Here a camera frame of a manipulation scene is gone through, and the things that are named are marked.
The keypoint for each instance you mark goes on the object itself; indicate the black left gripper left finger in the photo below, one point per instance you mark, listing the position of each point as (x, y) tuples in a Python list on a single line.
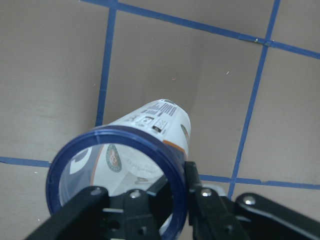
[(94, 215)]

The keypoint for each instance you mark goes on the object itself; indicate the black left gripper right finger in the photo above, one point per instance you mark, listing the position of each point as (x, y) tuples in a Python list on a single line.
[(249, 217)]

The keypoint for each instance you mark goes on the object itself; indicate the white blue tennis ball can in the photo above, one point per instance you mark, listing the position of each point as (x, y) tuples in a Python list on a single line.
[(132, 152)]

